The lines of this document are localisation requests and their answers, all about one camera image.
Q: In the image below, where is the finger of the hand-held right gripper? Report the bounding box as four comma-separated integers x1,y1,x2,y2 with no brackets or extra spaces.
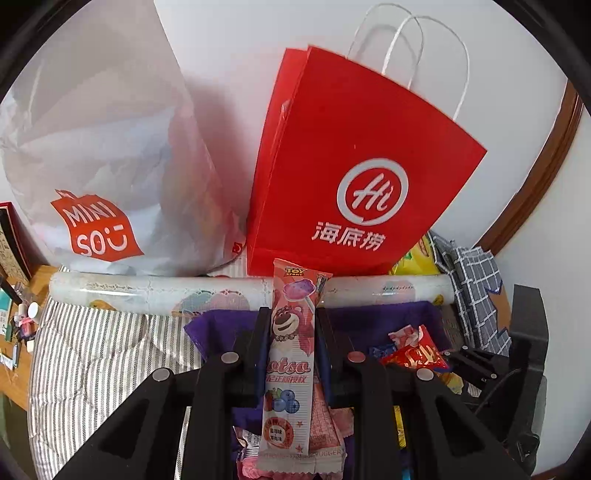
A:
443,355,498,387
462,346,511,366

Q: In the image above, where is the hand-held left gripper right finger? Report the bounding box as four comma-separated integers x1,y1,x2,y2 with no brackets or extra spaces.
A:
314,305,532,480

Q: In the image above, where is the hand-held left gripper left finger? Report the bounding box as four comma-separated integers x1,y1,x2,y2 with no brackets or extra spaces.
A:
53,305,273,480

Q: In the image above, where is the long pink candy packet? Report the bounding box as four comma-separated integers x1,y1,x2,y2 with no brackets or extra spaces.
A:
256,258,334,478

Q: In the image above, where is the red snack packet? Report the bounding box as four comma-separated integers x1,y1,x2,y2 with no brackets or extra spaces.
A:
381,325,451,373

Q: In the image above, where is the grey checked cloth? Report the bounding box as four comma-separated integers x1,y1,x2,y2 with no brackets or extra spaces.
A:
427,231,513,356

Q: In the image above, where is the purple cloth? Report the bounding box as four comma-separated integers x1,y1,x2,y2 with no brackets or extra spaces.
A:
184,300,455,480

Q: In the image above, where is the yellow green packet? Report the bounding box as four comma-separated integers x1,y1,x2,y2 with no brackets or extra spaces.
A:
390,233,441,278

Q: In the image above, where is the cartoon print paper roll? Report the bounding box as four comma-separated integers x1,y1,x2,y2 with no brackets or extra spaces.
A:
48,271,455,319

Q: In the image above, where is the red paper bag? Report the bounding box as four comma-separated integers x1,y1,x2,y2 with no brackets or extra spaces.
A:
246,2,488,278

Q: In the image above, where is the white plastic bag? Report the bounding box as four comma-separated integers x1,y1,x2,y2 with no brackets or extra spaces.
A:
0,0,248,278

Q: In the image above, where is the wooden nightstand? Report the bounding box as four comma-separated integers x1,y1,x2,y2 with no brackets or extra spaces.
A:
0,263,61,409

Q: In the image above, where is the patterned gift box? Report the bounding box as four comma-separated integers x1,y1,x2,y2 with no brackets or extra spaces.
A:
0,202,33,282

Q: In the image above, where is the wooden door frame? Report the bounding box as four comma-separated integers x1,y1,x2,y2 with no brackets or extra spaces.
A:
475,80,585,254

